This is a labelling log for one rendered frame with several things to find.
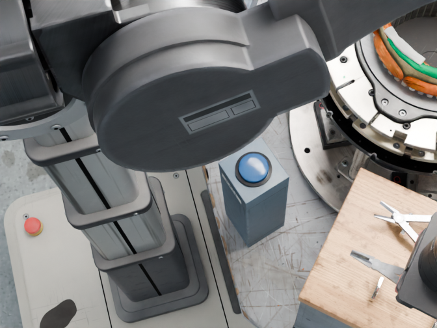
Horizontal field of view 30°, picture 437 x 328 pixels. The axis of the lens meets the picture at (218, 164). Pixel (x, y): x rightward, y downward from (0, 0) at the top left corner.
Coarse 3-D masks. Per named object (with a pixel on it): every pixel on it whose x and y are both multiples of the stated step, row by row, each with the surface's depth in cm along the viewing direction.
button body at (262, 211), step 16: (256, 144) 111; (224, 160) 111; (272, 160) 110; (224, 176) 112; (272, 176) 110; (288, 176) 109; (224, 192) 121; (240, 192) 109; (256, 192) 109; (272, 192) 111; (240, 208) 116; (256, 208) 114; (272, 208) 119; (240, 224) 125; (256, 224) 122; (272, 224) 128; (256, 240) 131
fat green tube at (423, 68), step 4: (388, 40) 102; (392, 44) 102; (396, 48) 102; (396, 52) 102; (400, 52) 102; (400, 56) 102; (404, 56) 101; (404, 60) 101; (408, 60) 101; (412, 64) 101; (416, 64) 101; (424, 64) 101; (416, 68) 101; (420, 68) 101; (424, 68) 101; (428, 68) 100; (432, 68) 100; (436, 68) 101; (424, 72) 101; (428, 72) 100; (432, 72) 100; (436, 72) 100; (432, 76) 100; (436, 76) 100
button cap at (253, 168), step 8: (248, 160) 109; (256, 160) 109; (264, 160) 109; (240, 168) 109; (248, 168) 109; (256, 168) 109; (264, 168) 109; (248, 176) 109; (256, 176) 108; (264, 176) 109
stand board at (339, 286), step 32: (352, 192) 105; (384, 192) 105; (352, 224) 104; (384, 224) 103; (416, 224) 103; (320, 256) 102; (384, 256) 102; (320, 288) 101; (352, 288) 101; (384, 288) 101; (352, 320) 100; (384, 320) 99; (416, 320) 99
